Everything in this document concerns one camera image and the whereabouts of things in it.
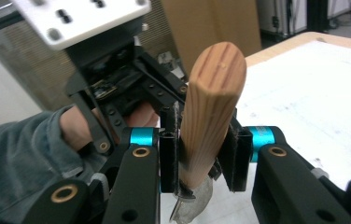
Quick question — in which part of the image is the brown cardboard panel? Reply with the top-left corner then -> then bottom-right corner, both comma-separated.
160,0 -> 262,77

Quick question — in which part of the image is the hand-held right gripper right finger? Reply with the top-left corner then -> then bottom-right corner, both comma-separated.
223,124 -> 351,224

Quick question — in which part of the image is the white cabinet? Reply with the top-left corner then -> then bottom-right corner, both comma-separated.
256,0 -> 308,36

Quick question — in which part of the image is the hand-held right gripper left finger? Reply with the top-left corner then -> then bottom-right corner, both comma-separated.
102,125 -> 179,224

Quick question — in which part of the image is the mesh strainer with wooden handle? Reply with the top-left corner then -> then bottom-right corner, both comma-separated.
168,41 -> 247,224

